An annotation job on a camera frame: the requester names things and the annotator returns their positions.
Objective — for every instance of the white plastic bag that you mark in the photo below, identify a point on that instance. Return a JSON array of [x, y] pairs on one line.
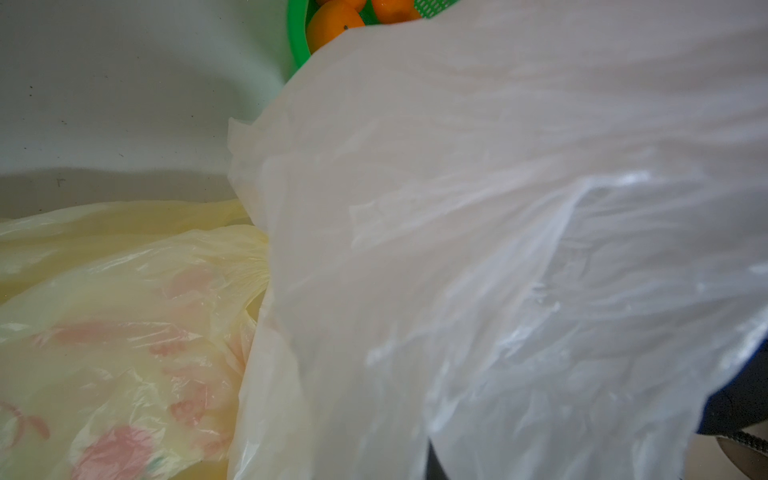
[[528, 235]]

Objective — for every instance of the yellow plastic bag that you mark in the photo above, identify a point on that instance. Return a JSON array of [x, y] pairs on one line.
[[125, 332]]

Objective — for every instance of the orange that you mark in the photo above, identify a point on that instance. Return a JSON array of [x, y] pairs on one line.
[[332, 18], [395, 11]]

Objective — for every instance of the green plastic basket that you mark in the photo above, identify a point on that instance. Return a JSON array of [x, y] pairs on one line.
[[299, 14]]

